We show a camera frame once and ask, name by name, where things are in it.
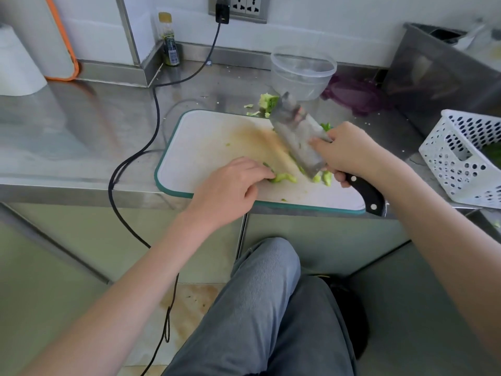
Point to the black plug adapter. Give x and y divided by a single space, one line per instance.
222 9

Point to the person's grey trouser leg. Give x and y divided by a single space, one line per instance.
266 313

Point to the white cutting board green rim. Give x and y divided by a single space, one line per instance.
235 160

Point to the white perforated plastic basket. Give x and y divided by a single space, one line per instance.
464 158

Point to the person's right forearm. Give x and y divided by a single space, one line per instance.
442 246

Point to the grey wall socket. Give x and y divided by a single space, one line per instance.
248 7

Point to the person's left hand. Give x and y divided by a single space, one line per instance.
227 189

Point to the white board with orange rim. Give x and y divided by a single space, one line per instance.
43 35

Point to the person's right fingers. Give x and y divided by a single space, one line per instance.
328 148

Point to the clear plastic bowl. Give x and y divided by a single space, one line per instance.
302 72

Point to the white paper roll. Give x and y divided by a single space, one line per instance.
17 62

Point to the dark metal container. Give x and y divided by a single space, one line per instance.
442 74

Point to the steel counter cabinet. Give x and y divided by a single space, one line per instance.
129 234

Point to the green vegetable stub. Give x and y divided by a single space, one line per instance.
267 102

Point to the person's left forearm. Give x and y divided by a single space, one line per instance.
117 297

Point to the person's left fingers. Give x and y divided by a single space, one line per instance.
254 170

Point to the small sauce bottle yellow cap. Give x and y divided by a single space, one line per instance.
169 41

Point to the person's right hand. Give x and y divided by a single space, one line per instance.
348 150

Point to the green vegetable pieces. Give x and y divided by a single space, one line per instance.
297 176

